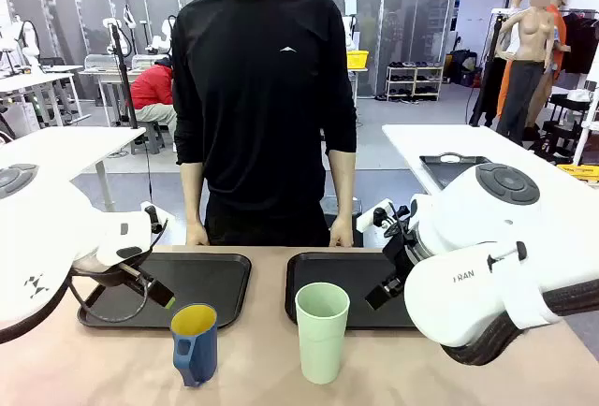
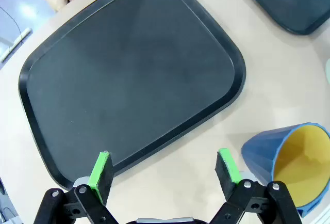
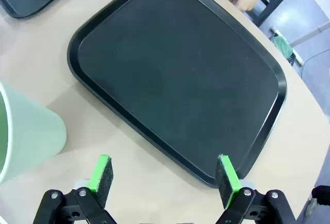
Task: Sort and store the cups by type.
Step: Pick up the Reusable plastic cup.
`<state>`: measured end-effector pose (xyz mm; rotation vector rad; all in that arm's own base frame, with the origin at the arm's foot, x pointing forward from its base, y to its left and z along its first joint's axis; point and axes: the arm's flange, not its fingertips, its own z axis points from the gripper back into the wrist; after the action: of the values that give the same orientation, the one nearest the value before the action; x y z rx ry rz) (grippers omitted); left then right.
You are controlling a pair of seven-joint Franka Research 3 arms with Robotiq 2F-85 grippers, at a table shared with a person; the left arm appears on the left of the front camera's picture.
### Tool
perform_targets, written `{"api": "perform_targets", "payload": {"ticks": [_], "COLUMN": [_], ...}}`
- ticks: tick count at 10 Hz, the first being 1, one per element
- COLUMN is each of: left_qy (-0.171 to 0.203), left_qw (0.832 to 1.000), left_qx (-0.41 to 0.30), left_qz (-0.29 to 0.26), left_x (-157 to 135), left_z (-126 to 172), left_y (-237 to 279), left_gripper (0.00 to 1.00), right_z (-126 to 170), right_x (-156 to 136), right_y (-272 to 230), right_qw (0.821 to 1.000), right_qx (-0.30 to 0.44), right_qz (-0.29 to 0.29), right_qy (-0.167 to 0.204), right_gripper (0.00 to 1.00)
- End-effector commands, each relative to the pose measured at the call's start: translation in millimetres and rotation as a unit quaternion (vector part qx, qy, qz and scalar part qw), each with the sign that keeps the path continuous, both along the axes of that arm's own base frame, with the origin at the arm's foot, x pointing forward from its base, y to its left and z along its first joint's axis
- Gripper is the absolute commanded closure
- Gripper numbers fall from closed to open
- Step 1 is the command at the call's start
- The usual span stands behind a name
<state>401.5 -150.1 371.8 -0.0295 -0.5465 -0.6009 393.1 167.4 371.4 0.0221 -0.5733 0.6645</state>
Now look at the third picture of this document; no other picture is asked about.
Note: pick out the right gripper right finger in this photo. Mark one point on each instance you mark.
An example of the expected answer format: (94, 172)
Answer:
(228, 180)

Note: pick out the grey metal pole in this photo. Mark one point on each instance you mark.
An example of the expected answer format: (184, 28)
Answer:
(309, 33)

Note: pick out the green mop head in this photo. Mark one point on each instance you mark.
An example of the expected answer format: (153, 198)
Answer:
(282, 44)

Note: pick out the pale green tall cup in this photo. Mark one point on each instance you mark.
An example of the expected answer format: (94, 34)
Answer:
(31, 131)

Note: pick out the dark grey stool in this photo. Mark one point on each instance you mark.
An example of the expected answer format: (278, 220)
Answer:
(273, 2)

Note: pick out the black rounded base part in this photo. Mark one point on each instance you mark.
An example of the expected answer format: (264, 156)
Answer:
(322, 195)

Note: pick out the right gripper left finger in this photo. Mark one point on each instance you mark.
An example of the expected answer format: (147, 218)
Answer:
(99, 177)

